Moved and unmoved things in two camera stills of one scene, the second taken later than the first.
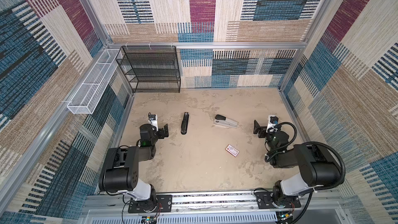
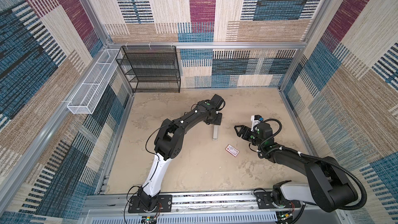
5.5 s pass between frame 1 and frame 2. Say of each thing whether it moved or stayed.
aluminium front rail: stayed
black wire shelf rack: stayed
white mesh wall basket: stayed
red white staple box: stayed
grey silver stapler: moved
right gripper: moved
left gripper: moved
